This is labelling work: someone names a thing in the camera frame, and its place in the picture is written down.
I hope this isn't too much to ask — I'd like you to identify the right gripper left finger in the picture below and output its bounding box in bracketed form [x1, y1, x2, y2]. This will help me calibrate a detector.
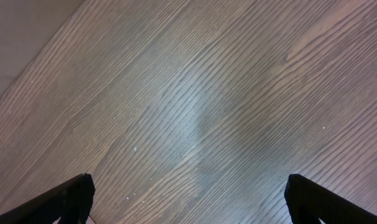
[0, 174, 95, 224]

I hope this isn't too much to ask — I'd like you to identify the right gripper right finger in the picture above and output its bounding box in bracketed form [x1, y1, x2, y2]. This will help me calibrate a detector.
[284, 174, 377, 224]

